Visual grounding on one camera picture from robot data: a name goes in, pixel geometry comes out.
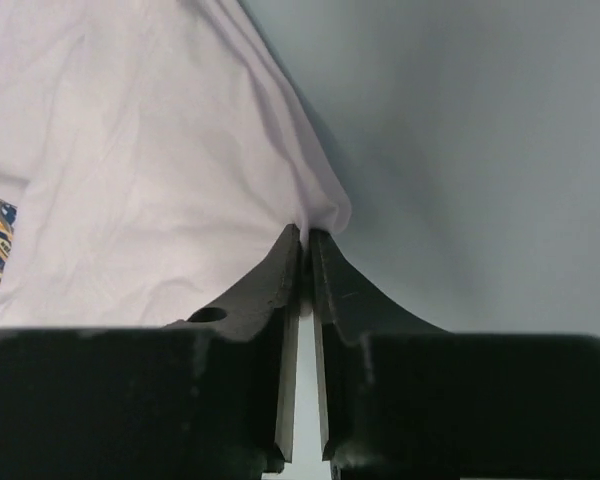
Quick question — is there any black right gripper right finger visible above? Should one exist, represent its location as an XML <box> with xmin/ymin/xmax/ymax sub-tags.
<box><xmin>310</xmin><ymin>231</ymin><xmax>600</xmax><ymax>479</ymax></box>

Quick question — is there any white graphic tank top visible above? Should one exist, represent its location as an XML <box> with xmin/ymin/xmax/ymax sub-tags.
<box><xmin>0</xmin><ymin>1</ymin><xmax>351</xmax><ymax>328</ymax></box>

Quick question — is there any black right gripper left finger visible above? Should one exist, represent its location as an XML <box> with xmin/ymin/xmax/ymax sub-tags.
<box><xmin>0</xmin><ymin>225</ymin><xmax>301</xmax><ymax>479</ymax></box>

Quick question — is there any light blue table mat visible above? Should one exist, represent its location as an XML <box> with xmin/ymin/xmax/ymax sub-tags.
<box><xmin>245</xmin><ymin>1</ymin><xmax>600</xmax><ymax>336</ymax></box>

